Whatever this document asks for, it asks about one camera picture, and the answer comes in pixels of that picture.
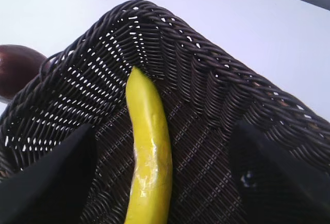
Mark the yellow banana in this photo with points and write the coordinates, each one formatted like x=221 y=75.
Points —
x=151 y=186

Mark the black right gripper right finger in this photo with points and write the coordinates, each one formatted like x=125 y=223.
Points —
x=275 y=187

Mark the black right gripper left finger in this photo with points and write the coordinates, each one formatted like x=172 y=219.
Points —
x=55 y=188

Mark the dark red apple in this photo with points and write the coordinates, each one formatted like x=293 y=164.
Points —
x=19 y=65

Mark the dark woven rectangular basket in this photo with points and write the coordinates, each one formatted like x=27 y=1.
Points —
x=204 y=91

